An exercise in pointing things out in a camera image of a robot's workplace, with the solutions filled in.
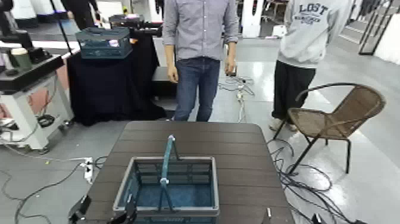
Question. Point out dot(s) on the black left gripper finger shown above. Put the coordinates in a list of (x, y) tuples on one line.
[(128, 214), (79, 208)]

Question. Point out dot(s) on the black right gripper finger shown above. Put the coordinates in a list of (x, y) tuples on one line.
[(268, 215), (317, 219)]

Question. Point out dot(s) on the dark blue plastic crate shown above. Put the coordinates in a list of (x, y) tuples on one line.
[(103, 43)]

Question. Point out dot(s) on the white power strip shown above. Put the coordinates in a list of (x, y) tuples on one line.
[(88, 170)]

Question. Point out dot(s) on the brown wicker metal chair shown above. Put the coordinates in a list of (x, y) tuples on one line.
[(315, 123)]

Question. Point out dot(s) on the white cart with black top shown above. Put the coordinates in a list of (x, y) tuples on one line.
[(18, 125)]

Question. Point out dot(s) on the table with black cloth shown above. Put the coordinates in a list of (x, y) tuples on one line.
[(106, 90)]

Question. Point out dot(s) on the black desk device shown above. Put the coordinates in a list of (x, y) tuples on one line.
[(39, 54)]

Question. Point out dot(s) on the green cup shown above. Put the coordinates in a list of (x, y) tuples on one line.
[(22, 59)]

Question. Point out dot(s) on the black thin pole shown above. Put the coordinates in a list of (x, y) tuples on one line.
[(62, 31)]

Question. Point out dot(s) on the person in grey LOST hoodie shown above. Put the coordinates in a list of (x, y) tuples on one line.
[(306, 37)]

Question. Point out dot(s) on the black equipment on cloth table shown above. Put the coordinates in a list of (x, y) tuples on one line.
[(134, 23)]

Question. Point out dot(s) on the person in black clothes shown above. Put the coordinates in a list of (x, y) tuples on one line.
[(82, 15)]

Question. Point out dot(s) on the white pillar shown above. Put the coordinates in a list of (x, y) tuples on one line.
[(251, 22)]

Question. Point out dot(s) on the person in grey shirt, jeans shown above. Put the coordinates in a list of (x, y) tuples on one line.
[(200, 31)]

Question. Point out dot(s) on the black metal frame stand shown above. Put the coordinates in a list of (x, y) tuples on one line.
[(364, 52)]

